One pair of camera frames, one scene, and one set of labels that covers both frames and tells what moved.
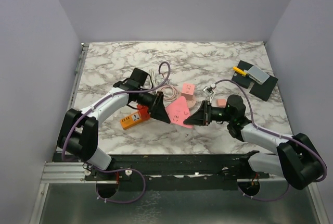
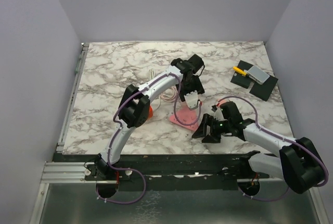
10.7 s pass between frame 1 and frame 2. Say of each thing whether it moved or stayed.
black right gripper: moved
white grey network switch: stayed
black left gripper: moved
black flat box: stayed
